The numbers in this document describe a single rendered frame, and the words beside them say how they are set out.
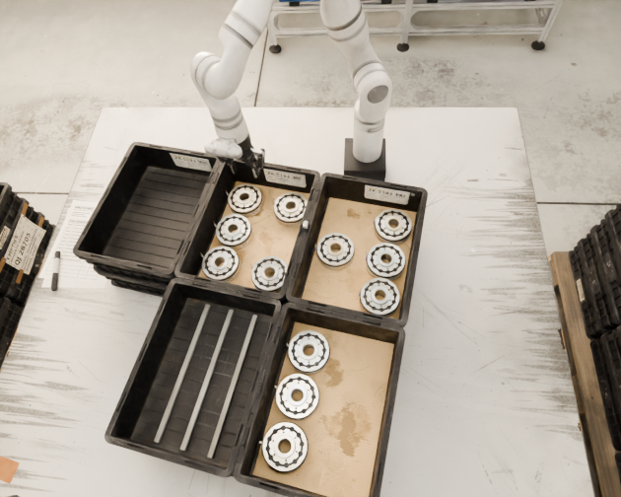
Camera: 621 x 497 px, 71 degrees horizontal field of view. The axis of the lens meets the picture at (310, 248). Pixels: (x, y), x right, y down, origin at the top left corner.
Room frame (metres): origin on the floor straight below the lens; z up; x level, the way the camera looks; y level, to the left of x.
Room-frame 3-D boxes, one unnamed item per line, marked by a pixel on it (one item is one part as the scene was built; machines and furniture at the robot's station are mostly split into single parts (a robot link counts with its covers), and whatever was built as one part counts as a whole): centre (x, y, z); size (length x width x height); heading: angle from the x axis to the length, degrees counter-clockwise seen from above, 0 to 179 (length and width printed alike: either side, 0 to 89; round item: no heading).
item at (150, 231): (0.75, 0.43, 0.87); 0.40 x 0.30 x 0.11; 158
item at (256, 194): (0.77, 0.17, 0.86); 0.10 x 0.10 x 0.01
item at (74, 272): (0.80, 0.74, 0.70); 0.33 x 0.23 x 0.01; 169
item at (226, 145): (0.74, 0.15, 1.17); 0.11 x 0.09 x 0.06; 157
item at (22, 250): (1.02, 1.17, 0.41); 0.31 x 0.02 x 0.16; 168
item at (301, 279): (0.53, -0.13, 0.87); 0.40 x 0.30 x 0.11; 158
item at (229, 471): (0.27, 0.30, 0.92); 0.40 x 0.30 x 0.02; 158
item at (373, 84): (0.92, -0.23, 1.05); 0.09 x 0.09 x 0.17; 9
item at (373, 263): (0.50, -0.20, 0.86); 0.10 x 0.10 x 0.01
